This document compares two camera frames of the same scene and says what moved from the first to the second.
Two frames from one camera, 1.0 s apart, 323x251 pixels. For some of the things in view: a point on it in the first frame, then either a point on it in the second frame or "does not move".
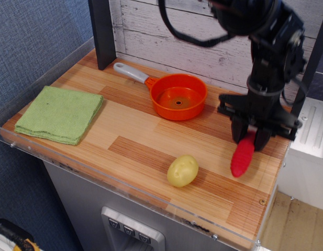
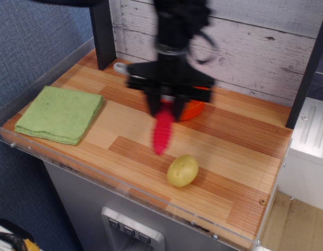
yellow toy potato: [182, 170] does not move
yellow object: [18, 247] → [31, 246]
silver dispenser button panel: [125, 231] does not move
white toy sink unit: [304, 175] does not move
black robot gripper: [264, 112] → [171, 73]
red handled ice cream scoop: [242, 155] → [163, 123]
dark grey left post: [103, 32] does not move
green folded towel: [59, 114] does not move
